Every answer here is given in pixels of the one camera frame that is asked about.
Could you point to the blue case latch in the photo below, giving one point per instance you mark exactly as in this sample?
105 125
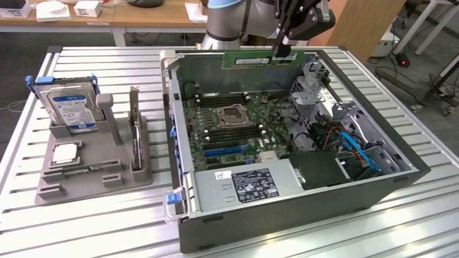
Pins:
172 199

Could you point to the black expansion slot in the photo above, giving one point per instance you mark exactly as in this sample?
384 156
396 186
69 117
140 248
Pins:
219 146

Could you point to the CPU socket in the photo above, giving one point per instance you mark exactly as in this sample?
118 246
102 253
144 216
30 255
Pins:
231 115

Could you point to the graphics card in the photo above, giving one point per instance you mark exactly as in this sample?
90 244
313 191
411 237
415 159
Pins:
135 139

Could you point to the small white cardboard box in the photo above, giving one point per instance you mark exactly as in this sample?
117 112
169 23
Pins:
86 9

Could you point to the white paper stack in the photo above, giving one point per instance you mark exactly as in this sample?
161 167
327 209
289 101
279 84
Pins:
195 13

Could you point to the silver CPU chip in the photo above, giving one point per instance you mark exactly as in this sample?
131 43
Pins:
64 154

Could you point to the white box with black top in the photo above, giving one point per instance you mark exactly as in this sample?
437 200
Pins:
16 12

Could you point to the green RAM stick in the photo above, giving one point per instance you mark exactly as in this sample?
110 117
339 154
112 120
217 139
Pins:
78 171
229 60

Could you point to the grey parts rack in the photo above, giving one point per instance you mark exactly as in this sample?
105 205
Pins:
104 150

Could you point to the black RAM slot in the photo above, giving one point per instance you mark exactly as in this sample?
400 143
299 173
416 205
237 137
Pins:
221 104
221 96
221 99
232 129
233 132

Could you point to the blue expansion slot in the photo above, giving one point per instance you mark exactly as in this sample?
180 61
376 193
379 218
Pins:
221 151

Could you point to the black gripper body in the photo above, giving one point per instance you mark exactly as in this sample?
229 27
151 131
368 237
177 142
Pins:
300 6

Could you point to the white box with round lid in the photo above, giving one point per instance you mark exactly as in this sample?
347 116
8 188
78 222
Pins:
53 12

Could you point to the silver drive cage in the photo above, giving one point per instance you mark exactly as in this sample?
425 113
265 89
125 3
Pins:
304 104

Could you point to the black adapter with red light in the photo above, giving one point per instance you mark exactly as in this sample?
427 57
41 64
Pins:
401 57

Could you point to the black wheeled stand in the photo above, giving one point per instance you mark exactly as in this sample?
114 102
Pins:
433 94

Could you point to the wooden cabinet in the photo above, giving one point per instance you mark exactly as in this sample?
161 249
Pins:
357 27

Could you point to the black PC case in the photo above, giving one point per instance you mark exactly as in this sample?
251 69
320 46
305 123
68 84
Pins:
287 223

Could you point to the green motherboard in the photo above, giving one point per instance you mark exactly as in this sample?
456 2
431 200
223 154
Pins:
195 134

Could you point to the wooden desk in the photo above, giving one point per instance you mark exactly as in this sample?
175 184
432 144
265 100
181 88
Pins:
106 16

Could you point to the black computer mouse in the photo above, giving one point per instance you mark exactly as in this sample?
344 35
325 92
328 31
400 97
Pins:
144 3

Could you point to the white control box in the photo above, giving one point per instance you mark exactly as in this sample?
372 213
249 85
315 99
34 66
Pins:
385 49

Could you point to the silver disk bay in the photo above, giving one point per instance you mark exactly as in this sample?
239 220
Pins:
352 114

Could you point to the hard disk in blue carrier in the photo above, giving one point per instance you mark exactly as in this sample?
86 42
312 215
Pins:
70 107

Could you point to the silver power supply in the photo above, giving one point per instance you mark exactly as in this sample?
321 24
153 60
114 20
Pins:
215 193

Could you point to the silver chipset heatsink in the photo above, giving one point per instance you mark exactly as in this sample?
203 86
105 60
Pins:
268 156

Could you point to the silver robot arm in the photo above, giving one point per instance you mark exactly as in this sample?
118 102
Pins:
221 21

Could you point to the white table frame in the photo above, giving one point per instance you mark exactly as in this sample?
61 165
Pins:
417 27

